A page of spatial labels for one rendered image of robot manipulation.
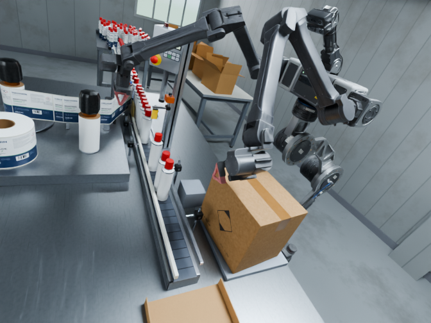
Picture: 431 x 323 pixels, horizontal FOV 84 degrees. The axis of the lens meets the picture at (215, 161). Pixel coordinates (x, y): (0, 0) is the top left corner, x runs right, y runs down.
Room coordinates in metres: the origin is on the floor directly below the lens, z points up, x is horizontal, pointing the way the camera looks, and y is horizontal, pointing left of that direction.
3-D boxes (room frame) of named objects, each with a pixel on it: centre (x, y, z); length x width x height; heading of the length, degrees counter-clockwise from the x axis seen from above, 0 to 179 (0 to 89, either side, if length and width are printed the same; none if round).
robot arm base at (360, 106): (1.00, -0.43, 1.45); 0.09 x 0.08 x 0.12; 39
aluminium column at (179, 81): (1.26, 0.32, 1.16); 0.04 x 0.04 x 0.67; 33
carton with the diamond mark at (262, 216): (0.75, -0.19, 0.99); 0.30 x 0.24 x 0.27; 40
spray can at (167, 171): (0.78, 0.17, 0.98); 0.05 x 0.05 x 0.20
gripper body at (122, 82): (1.02, 0.51, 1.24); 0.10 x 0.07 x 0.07; 35
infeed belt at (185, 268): (1.15, 0.42, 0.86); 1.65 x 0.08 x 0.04; 33
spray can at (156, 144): (0.95, 0.29, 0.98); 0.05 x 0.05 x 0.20
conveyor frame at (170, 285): (1.15, 0.42, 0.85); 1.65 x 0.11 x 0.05; 33
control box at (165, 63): (1.28, 0.41, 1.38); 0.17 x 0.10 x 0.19; 89
